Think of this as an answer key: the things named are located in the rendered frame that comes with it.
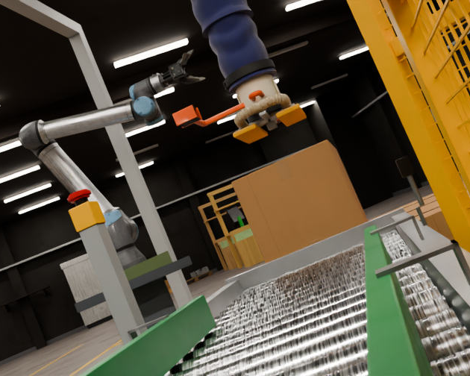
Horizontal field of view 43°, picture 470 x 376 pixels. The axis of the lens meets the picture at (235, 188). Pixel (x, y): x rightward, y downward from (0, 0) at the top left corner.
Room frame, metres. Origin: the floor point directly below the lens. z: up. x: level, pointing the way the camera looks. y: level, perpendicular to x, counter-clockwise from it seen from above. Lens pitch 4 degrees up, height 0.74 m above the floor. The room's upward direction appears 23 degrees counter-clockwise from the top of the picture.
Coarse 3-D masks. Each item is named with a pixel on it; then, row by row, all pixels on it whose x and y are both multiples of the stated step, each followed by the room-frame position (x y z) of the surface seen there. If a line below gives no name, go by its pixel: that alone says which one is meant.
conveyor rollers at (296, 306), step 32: (352, 256) 1.86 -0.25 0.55; (256, 288) 2.19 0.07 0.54; (288, 288) 1.80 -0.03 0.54; (320, 288) 1.51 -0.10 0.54; (352, 288) 1.32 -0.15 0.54; (416, 288) 1.03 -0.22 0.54; (224, 320) 1.66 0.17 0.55; (256, 320) 1.38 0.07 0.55; (288, 320) 1.25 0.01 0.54; (320, 320) 1.07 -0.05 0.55; (352, 320) 0.97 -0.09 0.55; (416, 320) 0.85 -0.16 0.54; (448, 320) 0.76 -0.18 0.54; (192, 352) 1.31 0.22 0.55; (224, 352) 1.19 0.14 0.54; (256, 352) 1.08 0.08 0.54; (288, 352) 0.98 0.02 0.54; (320, 352) 0.88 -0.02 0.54; (352, 352) 0.79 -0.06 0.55; (448, 352) 0.67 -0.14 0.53
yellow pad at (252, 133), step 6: (252, 126) 2.38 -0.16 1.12; (258, 126) 2.47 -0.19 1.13; (240, 132) 2.39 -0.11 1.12; (246, 132) 2.39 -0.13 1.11; (252, 132) 2.45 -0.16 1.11; (258, 132) 2.51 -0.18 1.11; (264, 132) 2.60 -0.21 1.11; (240, 138) 2.47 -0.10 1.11; (246, 138) 2.53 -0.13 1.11; (252, 138) 2.60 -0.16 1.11; (258, 138) 2.67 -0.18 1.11
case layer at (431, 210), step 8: (464, 184) 2.99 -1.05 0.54; (424, 200) 3.06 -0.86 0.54; (432, 200) 2.85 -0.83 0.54; (408, 208) 2.97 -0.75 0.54; (424, 208) 2.56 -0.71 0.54; (432, 208) 2.41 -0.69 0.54; (440, 208) 2.26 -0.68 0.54; (416, 216) 2.34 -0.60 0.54; (424, 216) 2.20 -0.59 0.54; (432, 216) 2.17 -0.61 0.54; (440, 216) 2.17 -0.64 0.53; (432, 224) 2.17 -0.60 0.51; (440, 224) 2.17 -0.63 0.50; (440, 232) 2.17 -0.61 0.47; (448, 232) 2.17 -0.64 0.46
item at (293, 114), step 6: (288, 108) 2.35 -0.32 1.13; (294, 108) 2.34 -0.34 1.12; (300, 108) 2.37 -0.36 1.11; (276, 114) 2.36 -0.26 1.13; (282, 114) 2.35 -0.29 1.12; (288, 114) 2.38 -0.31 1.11; (294, 114) 2.44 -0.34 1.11; (300, 114) 2.50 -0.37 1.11; (282, 120) 2.46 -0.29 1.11; (288, 120) 2.53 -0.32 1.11; (294, 120) 2.60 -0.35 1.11; (300, 120) 2.67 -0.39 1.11
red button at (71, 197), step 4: (76, 192) 1.71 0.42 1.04; (80, 192) 1.70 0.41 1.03; (84, 192) 1.71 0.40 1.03; (88, 192) 1.72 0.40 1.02; (72, 196) 1.70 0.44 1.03; (76, 196) 1.70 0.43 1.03; (80, 196) 1.71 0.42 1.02; (84, 196) 1.71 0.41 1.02; (88, 196) 1.74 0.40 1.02; (68, 200) 1.72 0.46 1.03; (72, 200) 1.71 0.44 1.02; (76, 200) 1.72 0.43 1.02; (80, 200) 1.71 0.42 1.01; (84, 200) 1.72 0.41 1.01; (88, 200) 1.74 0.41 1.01; (76, 204) 1.72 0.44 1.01
